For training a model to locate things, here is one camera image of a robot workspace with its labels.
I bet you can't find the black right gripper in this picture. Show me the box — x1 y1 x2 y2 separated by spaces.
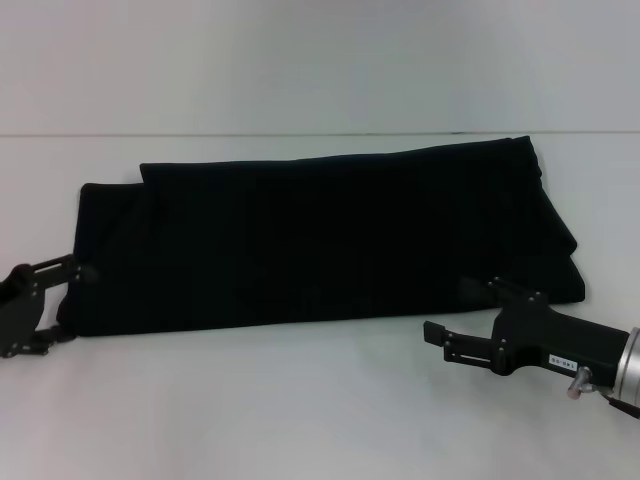
422 273 635 402

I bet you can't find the black shirt with FREE print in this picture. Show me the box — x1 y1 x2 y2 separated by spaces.
58 134 587 337

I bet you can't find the silver round plug connector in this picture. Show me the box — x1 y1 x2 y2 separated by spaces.
564 366 595 402

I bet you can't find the thin dark cable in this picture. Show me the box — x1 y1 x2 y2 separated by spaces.
601 391 640 420

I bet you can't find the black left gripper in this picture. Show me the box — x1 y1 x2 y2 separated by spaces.
0 253 100 359

